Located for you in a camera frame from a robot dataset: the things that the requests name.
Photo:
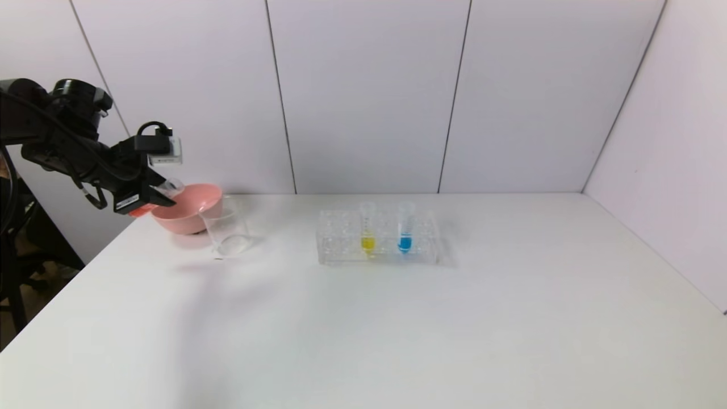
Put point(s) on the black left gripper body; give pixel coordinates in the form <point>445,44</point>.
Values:
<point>129,201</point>

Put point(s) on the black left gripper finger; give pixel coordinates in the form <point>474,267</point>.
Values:
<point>149,200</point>

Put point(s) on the test tube with red pigment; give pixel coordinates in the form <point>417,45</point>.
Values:
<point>173,186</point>

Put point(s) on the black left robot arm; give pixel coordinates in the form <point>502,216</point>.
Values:
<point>28,113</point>

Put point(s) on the clear acrylic test tube rack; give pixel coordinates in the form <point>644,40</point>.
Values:
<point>341,250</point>

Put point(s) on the test tube with yellow pigment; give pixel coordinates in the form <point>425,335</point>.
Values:
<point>368,244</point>

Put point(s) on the test tube with blue pigment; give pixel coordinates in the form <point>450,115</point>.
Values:
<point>404,243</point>

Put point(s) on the pink plastic bowl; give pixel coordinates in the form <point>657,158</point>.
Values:
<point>193,216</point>

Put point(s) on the clear glass beaker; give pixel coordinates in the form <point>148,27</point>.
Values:
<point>230,236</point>

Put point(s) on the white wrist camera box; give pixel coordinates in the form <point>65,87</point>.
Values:
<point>170,158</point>

